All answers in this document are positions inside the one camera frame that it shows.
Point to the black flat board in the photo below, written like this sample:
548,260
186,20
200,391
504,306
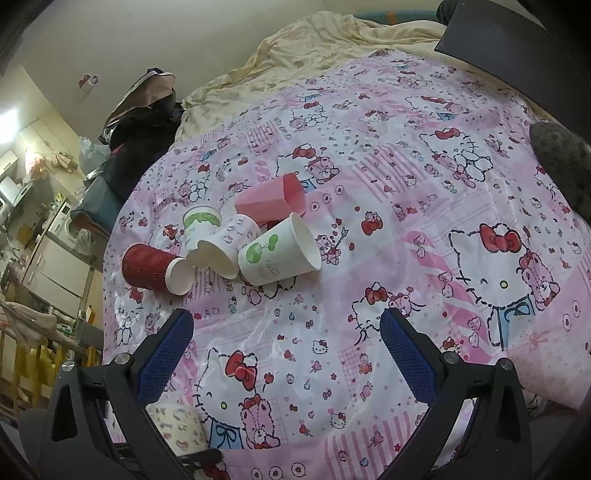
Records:
517,51

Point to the white cup green band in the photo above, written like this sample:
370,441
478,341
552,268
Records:
199,222

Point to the white patterned paper cup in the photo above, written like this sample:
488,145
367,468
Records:
219,249

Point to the dark red ribbed paper cup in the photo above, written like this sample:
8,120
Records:
156,270

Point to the cream yellow bedsheet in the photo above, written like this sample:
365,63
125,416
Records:
304,49

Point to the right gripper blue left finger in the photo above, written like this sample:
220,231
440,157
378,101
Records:
158,355

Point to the white washing machine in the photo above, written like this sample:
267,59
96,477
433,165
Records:
61,228

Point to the black and pink bag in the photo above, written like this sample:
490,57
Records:
140,130

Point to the cartoon print paper cup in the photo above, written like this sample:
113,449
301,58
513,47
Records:
180,427

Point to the grey fuzzy object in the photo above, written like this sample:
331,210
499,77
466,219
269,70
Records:
566,158

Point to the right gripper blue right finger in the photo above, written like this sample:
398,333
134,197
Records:
412,352

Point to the white cup green leaf print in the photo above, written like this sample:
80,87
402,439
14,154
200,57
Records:
286,250

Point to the white cabinet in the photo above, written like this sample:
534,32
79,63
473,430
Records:
57,277

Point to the pink Hello Kitty blanket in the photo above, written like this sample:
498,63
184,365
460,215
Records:
424,194

